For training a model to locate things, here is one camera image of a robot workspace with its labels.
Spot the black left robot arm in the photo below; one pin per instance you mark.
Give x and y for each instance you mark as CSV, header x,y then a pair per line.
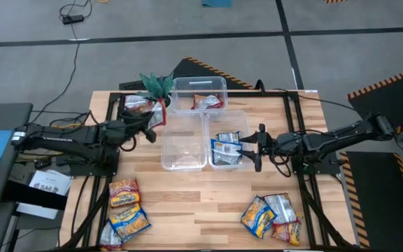
x,y
65,140

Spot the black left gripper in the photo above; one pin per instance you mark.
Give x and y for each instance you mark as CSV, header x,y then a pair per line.
x,y
135,122

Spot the black power adapter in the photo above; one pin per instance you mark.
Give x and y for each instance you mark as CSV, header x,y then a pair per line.
x,y
72,19

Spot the green artificial potted plant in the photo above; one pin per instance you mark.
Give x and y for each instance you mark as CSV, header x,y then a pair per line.
x,y
156,85

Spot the white printed paper sheet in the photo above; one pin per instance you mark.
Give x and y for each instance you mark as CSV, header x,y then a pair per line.
x,y
47,183

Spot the black hazard-striped floor mat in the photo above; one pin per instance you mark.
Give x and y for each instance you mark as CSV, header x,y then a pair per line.
x,y
336,1
373,196
397,94

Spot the blue Maruchan noodle packet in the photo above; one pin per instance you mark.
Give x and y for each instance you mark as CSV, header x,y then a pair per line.
x,y
257,217
226,154
129,222
227,137

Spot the black shelf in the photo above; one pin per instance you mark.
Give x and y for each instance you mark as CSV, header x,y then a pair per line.
x,y
16,194

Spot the yellow Maruchan noodle packet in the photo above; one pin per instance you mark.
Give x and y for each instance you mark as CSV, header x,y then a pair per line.
x,y
124,192
289,232

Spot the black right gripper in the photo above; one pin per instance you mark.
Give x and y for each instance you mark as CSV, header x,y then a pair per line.
x,y
271,143

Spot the plain white paper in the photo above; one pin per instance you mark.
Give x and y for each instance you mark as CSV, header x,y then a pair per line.
x,y
35,211

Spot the clear plastic bin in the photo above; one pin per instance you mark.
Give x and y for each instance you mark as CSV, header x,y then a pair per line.
x,y
184,147
233,122
187,87

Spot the white label sticker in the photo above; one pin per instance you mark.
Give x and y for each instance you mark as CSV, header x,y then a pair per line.
x,y
311,91

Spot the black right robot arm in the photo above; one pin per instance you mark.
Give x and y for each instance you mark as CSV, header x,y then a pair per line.
x,y
345,134

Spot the white-backed Maruchan noodle packet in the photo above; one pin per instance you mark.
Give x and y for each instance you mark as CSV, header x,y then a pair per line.
x,y
110,239
282,208

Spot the blue floor mat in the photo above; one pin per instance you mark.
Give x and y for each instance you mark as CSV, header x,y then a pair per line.
x,y
217,3

